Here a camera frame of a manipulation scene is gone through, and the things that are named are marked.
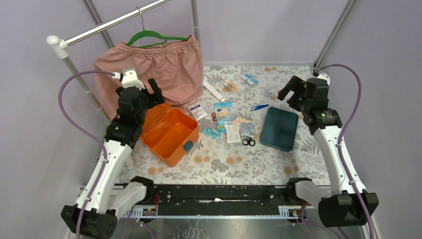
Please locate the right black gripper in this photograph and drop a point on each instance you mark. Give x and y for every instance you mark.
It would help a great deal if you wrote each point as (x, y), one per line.
(295, 84)

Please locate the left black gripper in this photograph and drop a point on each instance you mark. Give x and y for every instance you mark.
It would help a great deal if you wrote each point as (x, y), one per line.
(145, 97)

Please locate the orange plastic medicine box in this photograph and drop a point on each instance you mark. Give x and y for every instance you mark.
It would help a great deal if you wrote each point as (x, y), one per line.
(169, 133)

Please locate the alcohol wipes bag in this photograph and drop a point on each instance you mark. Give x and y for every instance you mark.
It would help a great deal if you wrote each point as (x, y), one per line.
(246, 77)

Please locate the clear bag of plasters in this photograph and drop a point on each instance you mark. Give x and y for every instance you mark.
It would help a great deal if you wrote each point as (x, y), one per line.
(247, 129)

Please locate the blue cotton swab pack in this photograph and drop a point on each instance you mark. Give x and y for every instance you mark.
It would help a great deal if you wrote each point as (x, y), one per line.
(223, 113)

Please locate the bagged latex gloves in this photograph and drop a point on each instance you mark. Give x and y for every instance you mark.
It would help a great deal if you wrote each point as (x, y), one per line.
(240, 120)

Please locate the gauze pad packet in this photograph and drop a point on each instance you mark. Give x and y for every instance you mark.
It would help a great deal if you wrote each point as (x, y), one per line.
(232, 133)

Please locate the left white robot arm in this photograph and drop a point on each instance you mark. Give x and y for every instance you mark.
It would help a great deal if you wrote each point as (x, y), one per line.
(92, 215)

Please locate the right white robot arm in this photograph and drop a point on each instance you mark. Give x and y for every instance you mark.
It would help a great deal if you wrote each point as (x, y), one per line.
(348, 203)

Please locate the white blue medicine sachet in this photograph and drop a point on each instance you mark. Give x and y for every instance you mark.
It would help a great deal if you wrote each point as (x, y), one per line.
(197, 111)

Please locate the pink fabric shorts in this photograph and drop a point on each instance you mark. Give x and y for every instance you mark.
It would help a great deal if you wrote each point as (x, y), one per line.
(177, 67)

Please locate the teal divided tray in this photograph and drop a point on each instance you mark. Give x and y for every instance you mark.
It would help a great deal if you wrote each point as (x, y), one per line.
(279, 129)

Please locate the white rectangular box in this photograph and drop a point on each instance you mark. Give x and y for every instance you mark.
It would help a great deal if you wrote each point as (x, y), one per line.
(212, 90)

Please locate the green clothes hanger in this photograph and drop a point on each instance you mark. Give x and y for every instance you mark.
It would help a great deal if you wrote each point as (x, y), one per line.
(149, 33)

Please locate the floral table mat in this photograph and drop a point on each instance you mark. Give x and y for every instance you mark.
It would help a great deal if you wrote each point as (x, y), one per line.
(214, 161)

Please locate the silver clothes rack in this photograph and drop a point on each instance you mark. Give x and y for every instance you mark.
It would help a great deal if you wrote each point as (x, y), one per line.
(60, 46)

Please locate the black handled scissors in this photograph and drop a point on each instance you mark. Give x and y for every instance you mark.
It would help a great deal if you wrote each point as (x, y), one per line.
(248, 141)

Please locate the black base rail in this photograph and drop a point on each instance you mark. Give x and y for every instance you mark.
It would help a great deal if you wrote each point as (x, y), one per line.
(183, 201)

